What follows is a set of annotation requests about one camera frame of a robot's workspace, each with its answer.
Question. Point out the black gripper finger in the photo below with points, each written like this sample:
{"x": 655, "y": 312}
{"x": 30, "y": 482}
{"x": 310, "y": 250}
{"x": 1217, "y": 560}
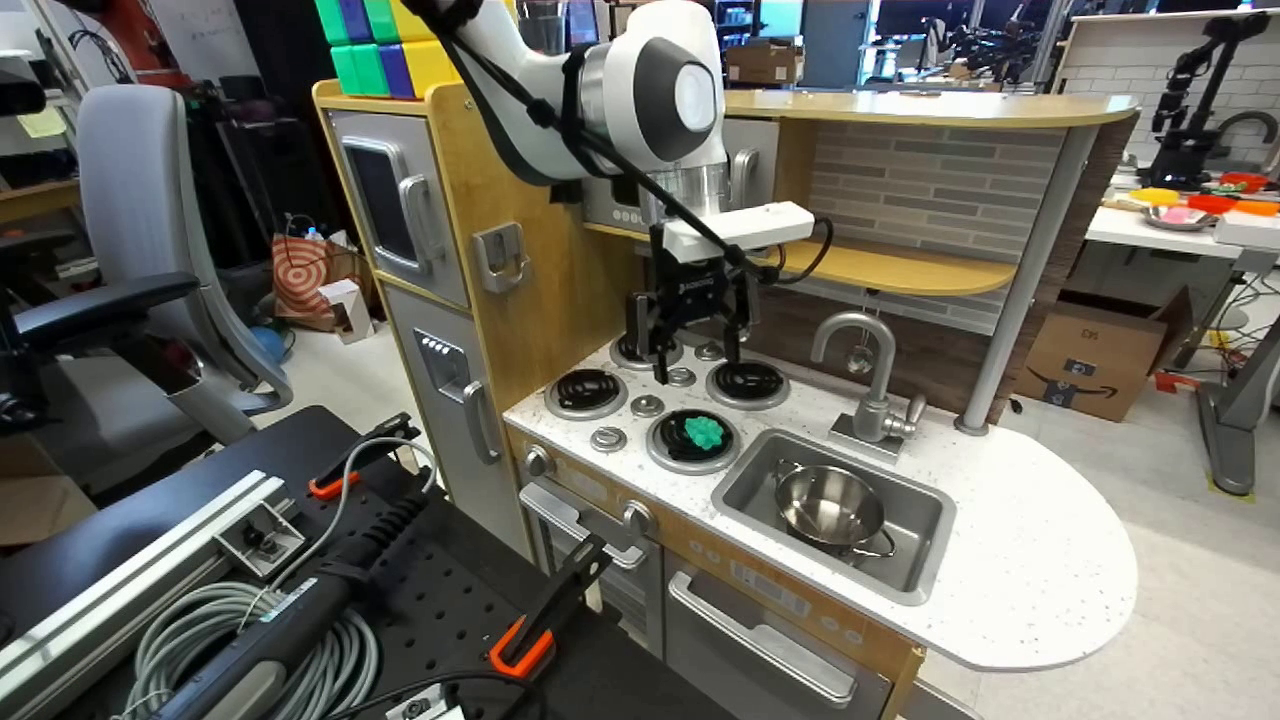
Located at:
{"x": 733, "y": 340}
{"x": 660, "y": 348}

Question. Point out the burner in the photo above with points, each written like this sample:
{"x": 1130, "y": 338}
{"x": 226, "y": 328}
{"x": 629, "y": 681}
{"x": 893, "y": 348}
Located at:
{"x": 746, "y": 386}
{"x": 657, "y": 450}
{"x": 627, "y": 354}
{"x": 585, "y": 392}

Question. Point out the toy microwave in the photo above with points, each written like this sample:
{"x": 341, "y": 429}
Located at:
{"x": 737, "y": 183}

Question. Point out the green plastic grapes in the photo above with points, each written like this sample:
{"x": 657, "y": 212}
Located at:
{"x": 692, "y": 437}

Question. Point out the colourful foam blocks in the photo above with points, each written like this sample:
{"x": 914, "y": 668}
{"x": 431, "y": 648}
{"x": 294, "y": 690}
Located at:
{"x": 381, "y": 48}

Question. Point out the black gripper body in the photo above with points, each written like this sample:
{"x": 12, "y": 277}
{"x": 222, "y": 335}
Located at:
{"x": 685, "y": 295}

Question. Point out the steel pot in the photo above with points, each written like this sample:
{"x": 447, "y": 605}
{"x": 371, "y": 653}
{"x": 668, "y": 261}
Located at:
{"x": 833, "y": 510}

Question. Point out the wooden toy kitchen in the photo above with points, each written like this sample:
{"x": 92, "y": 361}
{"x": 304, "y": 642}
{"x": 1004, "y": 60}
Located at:
{"x": 752, "y": 549}

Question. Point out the front left burner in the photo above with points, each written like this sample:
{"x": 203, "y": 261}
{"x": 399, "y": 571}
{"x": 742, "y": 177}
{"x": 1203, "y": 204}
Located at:
{"x": 585, "y": 392}

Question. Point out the grey toy sink basin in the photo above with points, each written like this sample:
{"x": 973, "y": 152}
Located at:
{"x": 919, "y": 515}

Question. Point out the grey office chair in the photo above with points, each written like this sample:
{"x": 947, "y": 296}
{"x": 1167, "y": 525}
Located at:
{"x": 161, "y": 303}

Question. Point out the cardboard box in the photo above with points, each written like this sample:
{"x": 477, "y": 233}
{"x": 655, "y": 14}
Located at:
{"x": 1093, "y": 354}

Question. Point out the orange black clamp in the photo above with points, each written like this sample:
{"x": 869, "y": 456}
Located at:
{"x": 530, "y": 642}

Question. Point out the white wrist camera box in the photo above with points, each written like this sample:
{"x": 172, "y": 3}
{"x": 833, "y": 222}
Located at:
{"x": 746, "y": 229}

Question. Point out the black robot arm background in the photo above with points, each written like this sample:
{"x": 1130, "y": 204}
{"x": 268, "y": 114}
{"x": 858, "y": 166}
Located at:
{"x": 1181, "y": 118}

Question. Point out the toy fridge door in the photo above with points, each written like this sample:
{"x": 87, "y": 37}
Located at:
{"x": 399, "y": 189}
{"x": 452, "y": 398}

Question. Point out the front right burner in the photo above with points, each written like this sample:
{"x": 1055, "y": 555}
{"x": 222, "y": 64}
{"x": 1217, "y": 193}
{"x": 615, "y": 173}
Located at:
{"x": 657, "y": 450}

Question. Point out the back left burner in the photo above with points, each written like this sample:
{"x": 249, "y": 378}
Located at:
{"x": 627, "y": 354}

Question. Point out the toy fridge lower door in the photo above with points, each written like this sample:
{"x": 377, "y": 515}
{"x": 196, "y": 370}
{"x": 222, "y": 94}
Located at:
{"x": 452, "y": 398}

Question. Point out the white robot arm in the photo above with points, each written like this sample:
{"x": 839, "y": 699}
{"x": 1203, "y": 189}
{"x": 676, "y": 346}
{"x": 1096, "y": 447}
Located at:
{"x": 641, "y": 106}

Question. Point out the aluminium rail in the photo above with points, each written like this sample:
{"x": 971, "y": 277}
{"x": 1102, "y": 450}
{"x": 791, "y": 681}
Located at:
{"x": 91, "y": 632}

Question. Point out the back right burner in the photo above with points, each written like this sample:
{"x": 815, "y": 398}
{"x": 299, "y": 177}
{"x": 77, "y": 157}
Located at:
{"x": 746, "y": 386}

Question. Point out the toy fridge upper door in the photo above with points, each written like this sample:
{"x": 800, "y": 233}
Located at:
{"x": 399, "y": 189}

